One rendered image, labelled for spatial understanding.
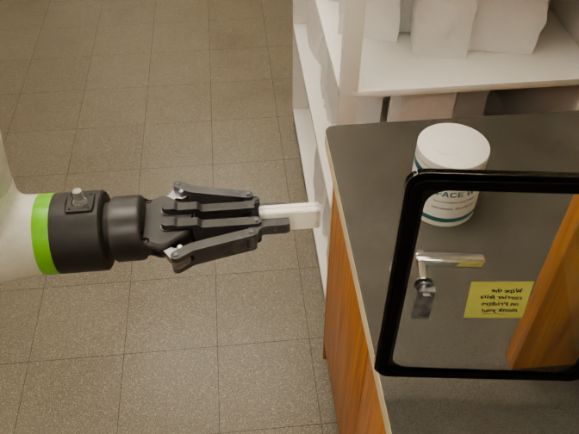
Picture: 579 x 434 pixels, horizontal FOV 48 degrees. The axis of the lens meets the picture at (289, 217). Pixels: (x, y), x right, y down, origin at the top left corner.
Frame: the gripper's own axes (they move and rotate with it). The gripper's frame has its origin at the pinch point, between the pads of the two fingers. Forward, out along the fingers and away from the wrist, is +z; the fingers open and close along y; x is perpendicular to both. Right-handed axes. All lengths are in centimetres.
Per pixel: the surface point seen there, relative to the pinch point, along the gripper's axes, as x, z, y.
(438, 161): 20.8, 29.7, 31.7
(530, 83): 38, 68, 78
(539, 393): 36, 38, -6
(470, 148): 21, 36, 35
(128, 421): 130, -44, 47
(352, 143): 35, 20, 56
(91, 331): 129, -58, 81
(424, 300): 10.4, 16.1, -5.8
